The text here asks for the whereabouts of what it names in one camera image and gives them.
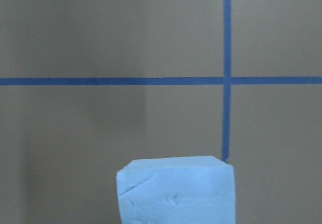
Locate light blue foam block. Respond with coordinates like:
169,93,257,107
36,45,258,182
116,156,236,223

